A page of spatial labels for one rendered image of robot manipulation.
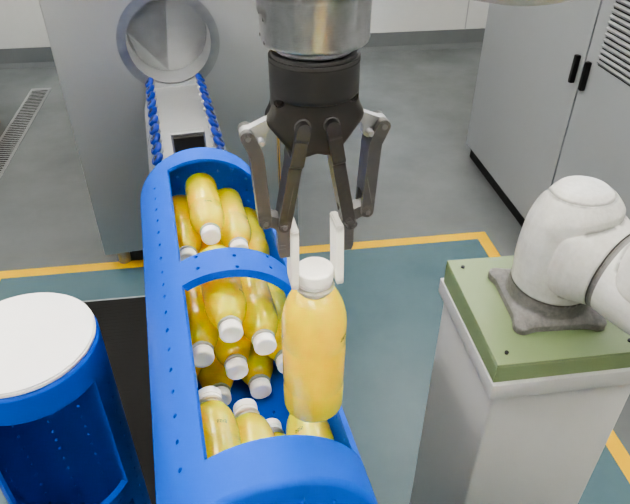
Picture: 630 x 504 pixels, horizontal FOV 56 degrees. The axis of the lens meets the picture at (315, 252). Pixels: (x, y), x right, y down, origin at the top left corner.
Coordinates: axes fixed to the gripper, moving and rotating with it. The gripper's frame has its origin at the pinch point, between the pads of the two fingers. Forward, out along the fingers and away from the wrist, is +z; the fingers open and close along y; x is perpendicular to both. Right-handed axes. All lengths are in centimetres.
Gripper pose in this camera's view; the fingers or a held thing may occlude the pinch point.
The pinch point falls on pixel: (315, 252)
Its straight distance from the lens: 59.9
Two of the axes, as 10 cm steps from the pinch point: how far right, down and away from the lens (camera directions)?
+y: -9.8, 1.2, -1.7
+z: 0.0, 8.2, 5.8
